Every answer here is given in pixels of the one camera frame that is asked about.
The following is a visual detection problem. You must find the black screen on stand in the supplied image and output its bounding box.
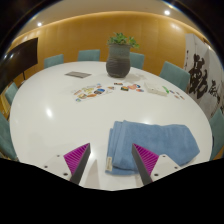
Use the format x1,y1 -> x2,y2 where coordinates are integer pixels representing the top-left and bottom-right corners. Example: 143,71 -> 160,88
0,36 -> 40,92

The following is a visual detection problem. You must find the dark ribbed potted plant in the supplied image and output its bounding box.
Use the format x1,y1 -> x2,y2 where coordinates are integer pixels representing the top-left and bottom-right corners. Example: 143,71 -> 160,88
105,31 -> 141,79

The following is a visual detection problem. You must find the white flat box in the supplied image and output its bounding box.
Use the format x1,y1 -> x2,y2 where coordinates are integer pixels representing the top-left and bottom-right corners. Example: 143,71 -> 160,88
143,81 -> 169,98

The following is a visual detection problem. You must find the white colourful sticker sheet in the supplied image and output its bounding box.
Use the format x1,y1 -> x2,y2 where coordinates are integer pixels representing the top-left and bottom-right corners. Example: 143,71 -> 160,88
71,83 -> 115,104

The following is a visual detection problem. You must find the white calligraphy folding screen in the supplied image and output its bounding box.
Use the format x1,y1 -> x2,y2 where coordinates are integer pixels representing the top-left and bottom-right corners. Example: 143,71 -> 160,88
184,32 -> 224,122

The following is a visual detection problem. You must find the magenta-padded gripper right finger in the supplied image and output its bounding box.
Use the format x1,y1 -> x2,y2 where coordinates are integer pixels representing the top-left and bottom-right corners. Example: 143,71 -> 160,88
131,143 -> 183,187

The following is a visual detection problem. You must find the group of teal chairs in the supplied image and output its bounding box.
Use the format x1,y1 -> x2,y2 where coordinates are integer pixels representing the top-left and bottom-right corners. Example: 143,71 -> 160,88
0,48 -> 224,162

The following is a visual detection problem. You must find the blue folded towel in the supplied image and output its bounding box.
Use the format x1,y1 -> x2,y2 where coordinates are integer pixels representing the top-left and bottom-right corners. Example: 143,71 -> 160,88
105,119 -> 201,176

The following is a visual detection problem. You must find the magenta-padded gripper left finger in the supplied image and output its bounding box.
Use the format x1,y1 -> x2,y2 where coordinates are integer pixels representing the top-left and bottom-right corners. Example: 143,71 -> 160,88
42,142 -> 92,186

